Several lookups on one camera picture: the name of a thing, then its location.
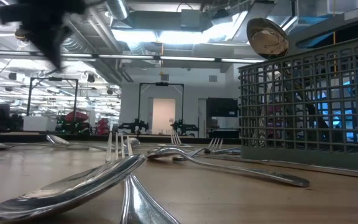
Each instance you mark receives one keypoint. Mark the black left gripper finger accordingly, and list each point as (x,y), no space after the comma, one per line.
(54,46)

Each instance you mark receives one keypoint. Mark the silver metal fork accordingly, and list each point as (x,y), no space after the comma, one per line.
(204,151)
(138,202)
(176,143)

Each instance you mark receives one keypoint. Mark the black background robot arm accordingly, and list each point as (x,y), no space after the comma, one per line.
(183,127)
(134,126)

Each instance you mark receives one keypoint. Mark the long ceiling light strip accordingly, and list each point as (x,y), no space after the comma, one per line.
(126,57)

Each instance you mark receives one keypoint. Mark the red bag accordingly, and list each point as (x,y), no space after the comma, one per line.
(76,116)
(102,124)

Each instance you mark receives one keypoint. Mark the white box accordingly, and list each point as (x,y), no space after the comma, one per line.
(39,124)

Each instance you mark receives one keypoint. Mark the black cabinet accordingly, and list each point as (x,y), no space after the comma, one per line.
(222,107)

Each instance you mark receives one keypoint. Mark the grey mesh cutlery caddy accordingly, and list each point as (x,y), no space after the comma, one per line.
(306,157)

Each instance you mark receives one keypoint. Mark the black gantry frame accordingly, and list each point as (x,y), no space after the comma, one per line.
(52,79)
(162,83)

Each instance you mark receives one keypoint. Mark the round silver air duct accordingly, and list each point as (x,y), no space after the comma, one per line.
(118,9)

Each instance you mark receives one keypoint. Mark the black metal table frame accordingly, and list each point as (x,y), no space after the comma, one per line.
(26,137)

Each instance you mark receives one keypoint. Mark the grey ceiling duct box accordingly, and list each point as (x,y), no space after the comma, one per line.
(191,18)

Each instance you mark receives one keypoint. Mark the wall vent grille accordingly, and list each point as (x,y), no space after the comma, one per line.
(212,78)

